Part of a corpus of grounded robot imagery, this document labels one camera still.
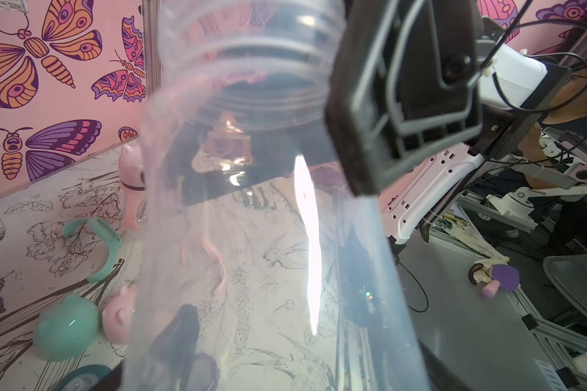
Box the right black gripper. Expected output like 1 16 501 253
325 1 572 196

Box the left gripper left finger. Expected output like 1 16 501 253
93 305 200 390

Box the clear baby bottle body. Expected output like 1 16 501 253
121 186 146 236

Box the teal bottle handle ring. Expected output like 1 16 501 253
60 217 124 283

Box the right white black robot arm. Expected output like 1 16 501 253
325 1 571 244

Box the teal bottle cap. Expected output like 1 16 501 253
33 293 101 362

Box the dark teal nipple collar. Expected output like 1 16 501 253
52 364 111 391

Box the pink bottle cap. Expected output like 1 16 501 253
118 144 145 191
101 285 138 345

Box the small toy figure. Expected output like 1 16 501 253
468 262 520 299

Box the purple nipple collar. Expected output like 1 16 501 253
179 353 220 391

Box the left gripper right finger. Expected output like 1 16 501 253
418 340 471 391

